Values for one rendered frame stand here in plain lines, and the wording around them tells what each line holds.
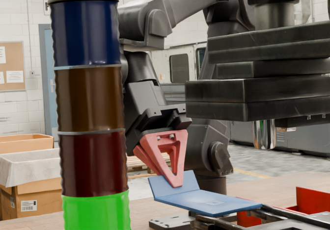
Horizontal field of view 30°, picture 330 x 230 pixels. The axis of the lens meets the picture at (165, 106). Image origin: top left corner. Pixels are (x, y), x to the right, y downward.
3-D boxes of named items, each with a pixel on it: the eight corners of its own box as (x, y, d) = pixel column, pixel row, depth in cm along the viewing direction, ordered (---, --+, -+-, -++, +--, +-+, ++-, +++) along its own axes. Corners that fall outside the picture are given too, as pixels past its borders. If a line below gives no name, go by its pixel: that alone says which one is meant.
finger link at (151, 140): (162, 184, 79) (139, 121, 83) (142, 205, 85) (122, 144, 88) (206, 176, 83) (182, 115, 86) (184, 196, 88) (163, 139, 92)
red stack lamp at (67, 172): (113, 181, 37) (109, 126, 37) (140, 190, 34) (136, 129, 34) (52, 190, 35) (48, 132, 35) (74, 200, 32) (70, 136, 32)
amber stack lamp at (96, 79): (109, 123, 37) (106, 67, 37) (136, 126, 34) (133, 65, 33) (47, 129, 35) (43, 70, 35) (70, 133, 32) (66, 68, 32)
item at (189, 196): (193, 191, 86) (191, 169, 85) (262, 206, 72) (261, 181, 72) (149, 199, 82) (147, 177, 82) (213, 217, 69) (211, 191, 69)
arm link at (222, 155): (213, 142, 97) (234, 139, 101) (172, 141, 102) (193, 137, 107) (215, 182, 97) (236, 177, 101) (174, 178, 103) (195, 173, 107)
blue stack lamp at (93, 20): (105, 65, 37) (102, 9, 37) (132, 62, 33) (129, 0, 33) (43, 68, 35) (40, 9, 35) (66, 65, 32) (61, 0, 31)
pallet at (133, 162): (163, 160, 818) (162, 150, 817) (200, 169, 729) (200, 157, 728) (76, 171, 765) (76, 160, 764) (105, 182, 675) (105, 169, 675)
